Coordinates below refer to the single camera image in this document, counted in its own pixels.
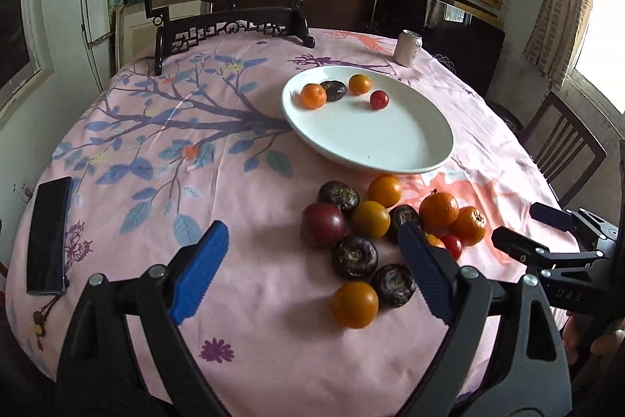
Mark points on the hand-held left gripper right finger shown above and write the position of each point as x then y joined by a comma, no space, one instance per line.
425,270

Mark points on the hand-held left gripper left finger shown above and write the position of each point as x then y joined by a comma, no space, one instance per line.
200,275

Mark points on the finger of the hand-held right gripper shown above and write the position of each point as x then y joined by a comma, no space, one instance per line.
549,213
512,243

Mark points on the person's right hand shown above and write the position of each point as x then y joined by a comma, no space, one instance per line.
571,339

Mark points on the small orange cherry tomato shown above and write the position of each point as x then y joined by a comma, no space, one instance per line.
434,241

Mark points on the dark water chestnut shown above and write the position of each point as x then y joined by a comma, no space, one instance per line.
339,197
403,215
333,90
393,285
355,257

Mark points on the red cherry tomato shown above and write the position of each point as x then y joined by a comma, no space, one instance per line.
453,246
379,99

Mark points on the orange tangerine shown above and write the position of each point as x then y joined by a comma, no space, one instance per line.
439,210
468,225
313,96

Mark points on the dark wooden chair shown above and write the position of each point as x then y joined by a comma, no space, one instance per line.
566,143

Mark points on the yellow-orange tomato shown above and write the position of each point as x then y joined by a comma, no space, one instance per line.
384,191
370,219
360,84
355,304

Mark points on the pink printed tablecloth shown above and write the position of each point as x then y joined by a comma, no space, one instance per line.
234,182

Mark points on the dark purple tomato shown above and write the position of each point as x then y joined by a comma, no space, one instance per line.
323,225

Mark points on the white oval plate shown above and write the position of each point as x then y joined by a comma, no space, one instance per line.
381,129

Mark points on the black smartphone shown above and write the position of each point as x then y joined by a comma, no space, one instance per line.
49,236

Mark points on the beaded phone charm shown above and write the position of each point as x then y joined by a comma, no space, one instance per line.
40,317

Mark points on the pale drink can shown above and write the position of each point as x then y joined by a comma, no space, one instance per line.
408,48

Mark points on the black cabinet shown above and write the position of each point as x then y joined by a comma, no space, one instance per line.
429,21

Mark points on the leaning wooden framed board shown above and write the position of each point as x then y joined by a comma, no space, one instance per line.
134,36

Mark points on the white door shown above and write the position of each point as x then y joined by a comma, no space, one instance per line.
63,6

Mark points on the white wall outlet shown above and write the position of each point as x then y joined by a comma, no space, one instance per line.
22,191

